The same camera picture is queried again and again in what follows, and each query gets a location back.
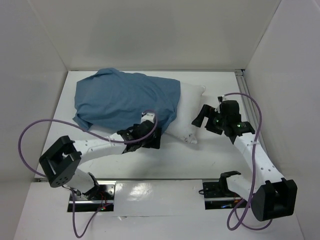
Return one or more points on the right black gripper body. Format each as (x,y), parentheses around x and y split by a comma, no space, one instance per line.
(208,120)

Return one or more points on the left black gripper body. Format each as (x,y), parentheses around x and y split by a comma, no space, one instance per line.
(152,142)

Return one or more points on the blue pillowcase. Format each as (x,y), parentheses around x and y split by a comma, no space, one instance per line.
(115,99)

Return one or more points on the white pillow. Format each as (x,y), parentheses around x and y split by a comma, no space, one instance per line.
(188,108)

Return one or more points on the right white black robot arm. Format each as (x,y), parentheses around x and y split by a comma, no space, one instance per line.
(271,195)

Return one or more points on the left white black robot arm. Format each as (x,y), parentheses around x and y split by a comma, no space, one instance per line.
(60,163)

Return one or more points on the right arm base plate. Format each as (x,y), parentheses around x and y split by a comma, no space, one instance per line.
(215,199)

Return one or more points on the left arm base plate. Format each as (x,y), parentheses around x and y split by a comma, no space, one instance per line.
(103,200)

